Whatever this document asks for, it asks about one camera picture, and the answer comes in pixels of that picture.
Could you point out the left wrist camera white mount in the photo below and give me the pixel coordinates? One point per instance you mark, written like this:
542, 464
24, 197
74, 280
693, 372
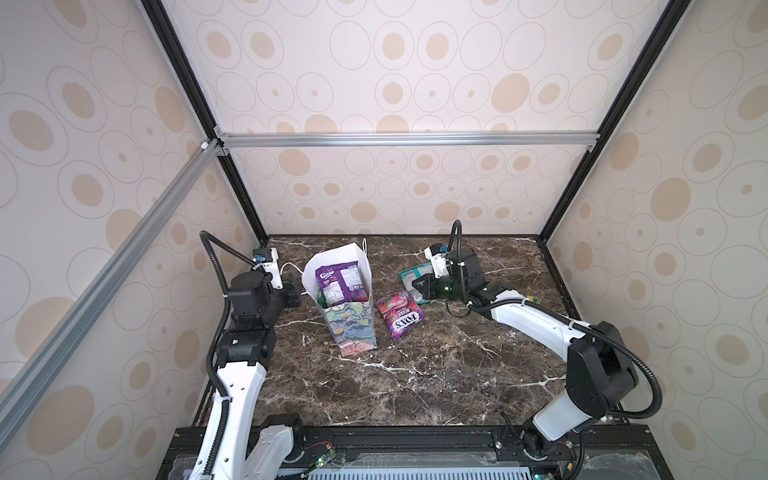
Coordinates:
267, 258

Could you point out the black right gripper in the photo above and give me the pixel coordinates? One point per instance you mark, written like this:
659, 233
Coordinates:
427, 290

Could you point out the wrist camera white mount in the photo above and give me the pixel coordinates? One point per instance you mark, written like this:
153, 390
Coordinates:
267, 258
436, 254

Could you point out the aluminium horizontal back rail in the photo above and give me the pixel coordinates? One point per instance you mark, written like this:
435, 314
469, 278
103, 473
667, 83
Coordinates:
423, 139

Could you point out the purple snack packet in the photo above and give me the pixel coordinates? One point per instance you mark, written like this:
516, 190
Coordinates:
340, 284

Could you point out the black vertical frame post left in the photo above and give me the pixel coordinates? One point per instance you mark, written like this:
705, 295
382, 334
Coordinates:
161, 24

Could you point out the pink Fox's candy packet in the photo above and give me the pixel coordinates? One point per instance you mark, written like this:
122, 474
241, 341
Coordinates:
400, 312

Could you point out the teal snack packet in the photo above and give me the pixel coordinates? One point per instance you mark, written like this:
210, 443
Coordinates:
408, 276

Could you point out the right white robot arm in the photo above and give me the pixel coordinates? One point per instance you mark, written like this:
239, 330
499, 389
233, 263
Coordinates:
599, 370

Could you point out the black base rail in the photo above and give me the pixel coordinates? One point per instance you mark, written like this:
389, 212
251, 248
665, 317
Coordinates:
447, 452

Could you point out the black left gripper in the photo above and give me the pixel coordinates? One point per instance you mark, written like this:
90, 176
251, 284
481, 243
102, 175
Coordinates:
294, 297

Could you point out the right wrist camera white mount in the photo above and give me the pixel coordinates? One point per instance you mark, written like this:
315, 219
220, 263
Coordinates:
436, 254

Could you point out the black vertical frame post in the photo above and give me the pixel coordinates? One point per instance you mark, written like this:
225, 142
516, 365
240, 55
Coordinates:
161, 24
649, 55

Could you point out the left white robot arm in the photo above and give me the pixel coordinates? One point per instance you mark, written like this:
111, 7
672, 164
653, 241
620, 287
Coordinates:
238, 368

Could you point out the black vertical frame post right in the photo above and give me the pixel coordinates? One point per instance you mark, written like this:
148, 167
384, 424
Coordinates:
649, 55

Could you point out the aluminium left side rail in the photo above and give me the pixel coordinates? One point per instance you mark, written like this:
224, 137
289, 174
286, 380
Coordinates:
26, 390

